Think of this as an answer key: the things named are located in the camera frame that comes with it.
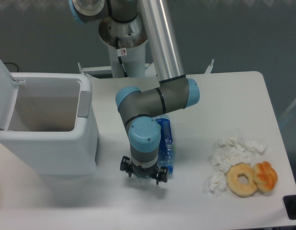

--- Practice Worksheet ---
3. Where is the plain ring donut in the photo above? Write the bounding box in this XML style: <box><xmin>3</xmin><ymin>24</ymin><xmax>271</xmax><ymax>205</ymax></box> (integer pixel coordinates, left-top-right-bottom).
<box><xmin>226</xmin><ymin>163</ymin><xmax>257</xmax><ymax>197</ymax></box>

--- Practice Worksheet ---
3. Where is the crumpled white tissue small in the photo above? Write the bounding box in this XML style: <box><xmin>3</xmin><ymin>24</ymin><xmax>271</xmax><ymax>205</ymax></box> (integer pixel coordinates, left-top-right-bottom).
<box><xmin>208</xmin><ymin>172</ymin><xmax>227</xmax><ymax>198</ymax></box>

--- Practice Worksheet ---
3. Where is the black device at edge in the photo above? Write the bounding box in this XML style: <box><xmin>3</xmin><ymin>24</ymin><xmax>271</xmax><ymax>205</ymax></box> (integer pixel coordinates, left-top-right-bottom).
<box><xmin>283</xmin><ymin>195</ymin><xmax>296</xmax><ymax>220</ymax></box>

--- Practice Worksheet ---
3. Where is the white table bracket right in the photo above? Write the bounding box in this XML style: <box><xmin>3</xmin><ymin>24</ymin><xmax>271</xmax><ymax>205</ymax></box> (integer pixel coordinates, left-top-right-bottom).
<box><xmin>205</xmin><ymin>59</ymin><xmax>214</xmax><ymax>74</ymax></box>

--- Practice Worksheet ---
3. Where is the black cable on pedestal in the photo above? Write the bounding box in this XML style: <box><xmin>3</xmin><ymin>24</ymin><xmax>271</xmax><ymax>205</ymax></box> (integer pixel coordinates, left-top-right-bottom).
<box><xmin>115</xmin><ymin>36</ymin><xmax>129</xmax><ymax>78</ymax></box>

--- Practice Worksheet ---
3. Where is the clear bottle green label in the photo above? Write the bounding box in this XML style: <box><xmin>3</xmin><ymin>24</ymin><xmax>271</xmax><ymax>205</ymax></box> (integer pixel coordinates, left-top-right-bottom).
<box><xmin>134</xmin><ymin>175</ymin><xmax>153</xmax><ymax>186</ymax></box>

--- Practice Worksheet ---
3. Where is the orange glazed twisted bread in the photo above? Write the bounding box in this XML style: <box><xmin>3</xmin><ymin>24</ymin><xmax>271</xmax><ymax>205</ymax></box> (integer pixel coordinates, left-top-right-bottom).
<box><xmin>253</xmin><ymin>161</ymin><xmax>278</xmax><ymax>192</ymax></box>

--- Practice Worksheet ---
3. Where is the white trash bin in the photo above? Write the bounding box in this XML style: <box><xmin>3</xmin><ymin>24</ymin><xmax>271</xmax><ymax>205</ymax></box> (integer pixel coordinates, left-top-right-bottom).
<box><xmin>0</xmin><ymin>73</ymin><xmax>98</xmax><ymax>175</ymax></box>

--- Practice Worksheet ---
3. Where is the white base frame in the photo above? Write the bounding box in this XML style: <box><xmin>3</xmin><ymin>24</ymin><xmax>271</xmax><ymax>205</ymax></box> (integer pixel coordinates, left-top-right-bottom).
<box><xmin>77</xmin><ymin>62</ymin><xmax>157</xmax><ymax>79</ymax></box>

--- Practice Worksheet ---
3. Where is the blue plastic bottle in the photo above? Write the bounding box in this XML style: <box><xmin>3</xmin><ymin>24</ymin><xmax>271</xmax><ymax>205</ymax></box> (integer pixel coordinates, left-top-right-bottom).
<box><xmin>154</xmin><ymin>115</ymin><xmax>175</xmax><ymax>174</ymax></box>

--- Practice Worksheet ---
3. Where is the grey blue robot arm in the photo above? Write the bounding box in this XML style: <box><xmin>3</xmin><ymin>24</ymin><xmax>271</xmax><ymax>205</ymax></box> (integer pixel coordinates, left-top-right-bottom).
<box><xmin>69</xmin><ymin>0</ymin><xmax>200</xmax><ymax>182</ymax></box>

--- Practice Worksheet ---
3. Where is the white bin lid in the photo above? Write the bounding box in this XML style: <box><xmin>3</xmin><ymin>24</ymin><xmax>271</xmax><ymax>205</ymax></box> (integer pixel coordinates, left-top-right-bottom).
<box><xmin>0</xmin><ymin>59</ymin><xmax>18</xmax><ymax>131</ymax></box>

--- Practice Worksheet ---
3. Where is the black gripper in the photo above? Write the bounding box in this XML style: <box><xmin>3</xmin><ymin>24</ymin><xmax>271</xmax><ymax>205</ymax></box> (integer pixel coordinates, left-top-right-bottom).
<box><xmin>120</xmin><ymin>156</ymin><xmax>168</xmax><ymax>184</ymax></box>

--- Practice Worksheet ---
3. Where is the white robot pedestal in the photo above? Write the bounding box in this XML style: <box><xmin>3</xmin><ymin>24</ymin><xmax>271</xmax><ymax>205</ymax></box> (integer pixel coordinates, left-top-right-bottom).
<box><xmin>99</xmin><ymin>16</ymin><xmax>148</xmax><ymax>78</ymax></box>

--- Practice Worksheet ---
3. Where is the crumpled white tissue large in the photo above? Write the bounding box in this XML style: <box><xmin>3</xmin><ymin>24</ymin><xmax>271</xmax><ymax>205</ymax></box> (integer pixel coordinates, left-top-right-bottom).
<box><xmin>210</xmin><ymin>136</ymin><xmax>268</xmax><ymax>173</ymax></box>

